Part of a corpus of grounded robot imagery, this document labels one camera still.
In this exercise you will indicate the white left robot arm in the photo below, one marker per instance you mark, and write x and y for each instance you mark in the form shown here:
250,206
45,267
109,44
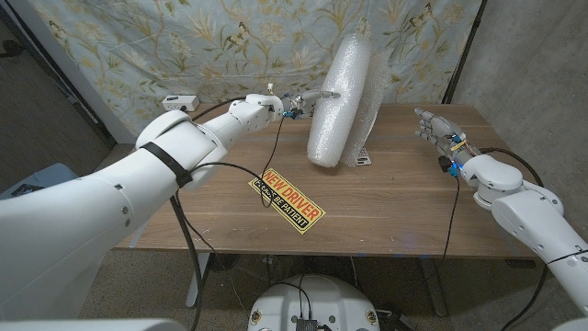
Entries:
138,184

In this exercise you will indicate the yellow new driver bumper sticker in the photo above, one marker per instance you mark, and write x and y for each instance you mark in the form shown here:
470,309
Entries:
294,205

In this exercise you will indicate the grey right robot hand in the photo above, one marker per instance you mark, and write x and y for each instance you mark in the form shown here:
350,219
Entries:
443,133

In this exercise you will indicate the black box on torso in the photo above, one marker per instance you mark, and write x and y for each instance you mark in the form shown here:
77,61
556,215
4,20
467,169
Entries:
306,324

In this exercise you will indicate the grey table leg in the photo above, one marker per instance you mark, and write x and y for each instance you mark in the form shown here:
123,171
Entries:
434,289

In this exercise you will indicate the white power strip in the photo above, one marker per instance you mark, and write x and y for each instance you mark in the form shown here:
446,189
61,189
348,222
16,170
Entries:
179,103

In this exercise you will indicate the black backdrop stand pole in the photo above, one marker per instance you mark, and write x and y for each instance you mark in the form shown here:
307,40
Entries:
461,50

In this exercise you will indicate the bubble wrap roll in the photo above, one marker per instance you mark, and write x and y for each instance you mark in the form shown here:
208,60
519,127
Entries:
340,106

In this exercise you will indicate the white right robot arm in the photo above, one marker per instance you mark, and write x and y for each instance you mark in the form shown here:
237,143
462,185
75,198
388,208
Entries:
528,207

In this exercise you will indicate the floral printed backdrop cloth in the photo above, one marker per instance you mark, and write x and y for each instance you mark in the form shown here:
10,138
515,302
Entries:
184,37

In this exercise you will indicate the black round object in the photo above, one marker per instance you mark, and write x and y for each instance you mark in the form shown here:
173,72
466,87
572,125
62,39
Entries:
9,48

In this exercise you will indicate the white table leg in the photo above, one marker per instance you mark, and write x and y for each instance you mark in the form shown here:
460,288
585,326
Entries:
195,285

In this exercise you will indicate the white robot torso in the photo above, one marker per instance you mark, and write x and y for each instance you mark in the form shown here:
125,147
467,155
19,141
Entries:
312,299

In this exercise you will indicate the small white printed card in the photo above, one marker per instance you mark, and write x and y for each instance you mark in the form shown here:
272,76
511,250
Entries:
364,157

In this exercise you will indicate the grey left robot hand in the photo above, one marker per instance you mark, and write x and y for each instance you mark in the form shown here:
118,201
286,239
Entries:
308,101

